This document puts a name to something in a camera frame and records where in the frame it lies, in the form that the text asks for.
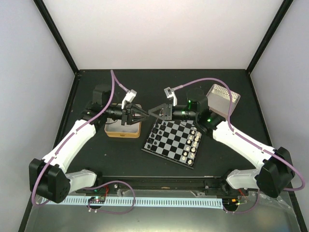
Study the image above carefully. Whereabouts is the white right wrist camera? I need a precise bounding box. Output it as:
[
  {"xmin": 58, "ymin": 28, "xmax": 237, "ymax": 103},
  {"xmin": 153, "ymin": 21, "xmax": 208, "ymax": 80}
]
[{"xmin": 164, "ymin": 87, "xmax": 178, "ymax": 106}]

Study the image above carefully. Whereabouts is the black corner frame post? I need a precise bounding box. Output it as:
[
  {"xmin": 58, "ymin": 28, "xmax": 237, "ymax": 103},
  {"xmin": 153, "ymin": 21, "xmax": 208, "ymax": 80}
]
[{"xmin": 33, "ymin": 0, "xmax": 79, "ymax": 74}]

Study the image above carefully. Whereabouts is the black white chessboard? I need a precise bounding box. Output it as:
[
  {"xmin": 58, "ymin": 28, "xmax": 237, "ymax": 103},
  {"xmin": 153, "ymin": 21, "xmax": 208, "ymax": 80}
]
[{"xmin": 141, "ymin": 119, "xmax": 202, "ymax": 169}]

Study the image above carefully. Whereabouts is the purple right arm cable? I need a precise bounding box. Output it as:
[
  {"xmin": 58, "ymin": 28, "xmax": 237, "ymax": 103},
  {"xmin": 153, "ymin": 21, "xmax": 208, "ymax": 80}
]
[{"xmin": 172, "ymin": 77, "xmax": 306, "ymax": 215}]

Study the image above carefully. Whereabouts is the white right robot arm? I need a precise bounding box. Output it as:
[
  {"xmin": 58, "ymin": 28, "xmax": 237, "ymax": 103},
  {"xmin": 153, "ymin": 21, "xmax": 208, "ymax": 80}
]
[{"xmin": 148, "ymin": 88, "xmax": 295, "ymax": 198}]

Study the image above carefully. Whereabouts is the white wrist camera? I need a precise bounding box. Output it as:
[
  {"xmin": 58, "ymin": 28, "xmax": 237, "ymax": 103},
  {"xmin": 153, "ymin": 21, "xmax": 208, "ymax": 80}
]
[
  {"xmin": 121, "ymin": 89, "xmax": 137, "ymax": 109},
  {"xmin": 164, "ymin": 87, "xmax": 178, "ymax": 106}
]

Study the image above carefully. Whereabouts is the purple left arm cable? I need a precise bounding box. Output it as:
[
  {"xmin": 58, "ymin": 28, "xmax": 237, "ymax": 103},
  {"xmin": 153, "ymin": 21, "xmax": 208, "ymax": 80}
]
[{"xmin": 31, "ymin": 70, "xmax": 136, "ymax": 215}]

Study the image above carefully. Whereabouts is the pink patterned tray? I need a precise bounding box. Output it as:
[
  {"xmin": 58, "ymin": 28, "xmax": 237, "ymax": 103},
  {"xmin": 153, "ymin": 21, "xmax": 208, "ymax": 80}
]
[{"xmin": 207, "ymin": 84, "xmax": 230, "ymax": 119}]

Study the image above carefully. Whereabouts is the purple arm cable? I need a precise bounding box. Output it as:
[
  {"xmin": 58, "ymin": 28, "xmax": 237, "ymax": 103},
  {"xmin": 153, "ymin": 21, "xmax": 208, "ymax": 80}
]
[
  {"xmin": 172, "ymin": 77, "xmax": 306, "ymax": 215},
  {"xmin": 31, "ymin": 70, "xmax": 136, "ymax": 215}
]

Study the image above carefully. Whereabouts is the light blue slotted rail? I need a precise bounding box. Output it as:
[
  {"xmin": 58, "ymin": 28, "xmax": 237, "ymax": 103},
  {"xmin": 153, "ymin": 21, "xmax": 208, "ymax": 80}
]
[{"xmin": 36, "ymin": 195, "xmax": 223, "ymax": 210}]

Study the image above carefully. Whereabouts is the black front mounting rail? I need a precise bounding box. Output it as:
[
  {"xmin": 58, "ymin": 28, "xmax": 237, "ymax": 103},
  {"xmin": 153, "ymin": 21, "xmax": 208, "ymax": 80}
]
[{"xmin": 92, "ymin": 176, "xmax": 240, "ymax": 196}]

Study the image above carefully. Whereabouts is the yellow bear tin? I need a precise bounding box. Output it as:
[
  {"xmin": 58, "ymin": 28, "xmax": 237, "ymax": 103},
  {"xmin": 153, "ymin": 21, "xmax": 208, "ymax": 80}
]
[{"xmin": 104, "ymin": 118, "xmax": 141, "ymax": 138}]

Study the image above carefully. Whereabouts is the black right frame post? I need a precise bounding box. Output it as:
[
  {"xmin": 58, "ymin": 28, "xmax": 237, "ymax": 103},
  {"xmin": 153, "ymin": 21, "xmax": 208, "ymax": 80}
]
[{"xmin": 246, "ymin": 0, "xmax": 293, "ymax": 75}]

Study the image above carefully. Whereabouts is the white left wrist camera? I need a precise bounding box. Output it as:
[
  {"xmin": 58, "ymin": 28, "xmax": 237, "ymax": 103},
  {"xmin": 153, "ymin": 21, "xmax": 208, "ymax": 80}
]
[{"xmin": 121, "ymin": 89, "xmax": 137, "ymax": 109}]

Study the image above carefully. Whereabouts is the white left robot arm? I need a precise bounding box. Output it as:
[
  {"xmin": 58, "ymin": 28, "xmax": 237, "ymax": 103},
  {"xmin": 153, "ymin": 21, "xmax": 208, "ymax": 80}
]
[{"xmin": 28, "ymin": 85, "xmax": 148, "ymax": 204}]

